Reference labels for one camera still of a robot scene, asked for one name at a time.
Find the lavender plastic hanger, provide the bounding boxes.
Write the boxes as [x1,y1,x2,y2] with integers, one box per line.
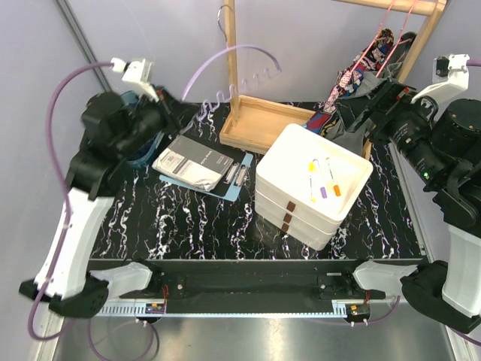
[180,7,283,121]

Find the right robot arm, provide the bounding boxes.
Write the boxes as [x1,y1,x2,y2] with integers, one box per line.
[335,79,480,334]

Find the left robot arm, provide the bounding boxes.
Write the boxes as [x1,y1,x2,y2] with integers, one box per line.
[19,86,198,319]

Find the grey shorts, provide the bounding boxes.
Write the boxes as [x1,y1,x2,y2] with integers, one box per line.
[319,29,416,155]

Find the colourful comic print shorts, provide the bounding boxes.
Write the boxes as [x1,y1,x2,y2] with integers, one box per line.
[303,29,394,135]

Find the teal plastic bin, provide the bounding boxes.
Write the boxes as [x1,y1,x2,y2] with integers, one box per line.
[121,86,168,169]

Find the grey spiral notebook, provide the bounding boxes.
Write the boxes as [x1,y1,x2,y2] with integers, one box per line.
[152,135,234,191]

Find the yellow cap marker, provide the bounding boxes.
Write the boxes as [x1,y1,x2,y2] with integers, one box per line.
[308,162,317,203]

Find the wooden clothes rack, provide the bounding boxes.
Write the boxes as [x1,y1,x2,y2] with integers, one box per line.
[219,0,448,154]

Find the orange cap marker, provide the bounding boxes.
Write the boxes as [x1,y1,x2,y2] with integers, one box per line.
[325,157,341,197]

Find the purple cap marker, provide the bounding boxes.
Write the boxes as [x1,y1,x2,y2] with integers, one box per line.
[317,160,328,199]

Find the white stacked trays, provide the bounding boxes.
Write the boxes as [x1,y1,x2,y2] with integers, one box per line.
[255,124,373,250]

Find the blue clipboard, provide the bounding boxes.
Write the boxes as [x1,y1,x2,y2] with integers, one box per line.
[159,153,253,202]

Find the black marbled table mat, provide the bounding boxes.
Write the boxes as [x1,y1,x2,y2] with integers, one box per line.
[76,102,425,261]

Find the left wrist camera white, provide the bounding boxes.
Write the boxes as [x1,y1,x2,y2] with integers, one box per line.
[111,57,159,103]

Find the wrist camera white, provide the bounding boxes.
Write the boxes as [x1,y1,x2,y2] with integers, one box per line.
[111,57,159,103]
[410,54,470,105]

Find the pink wire hanger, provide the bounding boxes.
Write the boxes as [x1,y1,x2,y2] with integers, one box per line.
[376,0,419,78]
[345,0,399,74]

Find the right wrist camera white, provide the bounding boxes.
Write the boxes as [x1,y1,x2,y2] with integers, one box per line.
[410,54,470,105]

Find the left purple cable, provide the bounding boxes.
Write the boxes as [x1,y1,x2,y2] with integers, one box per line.
[28,62,162,360]

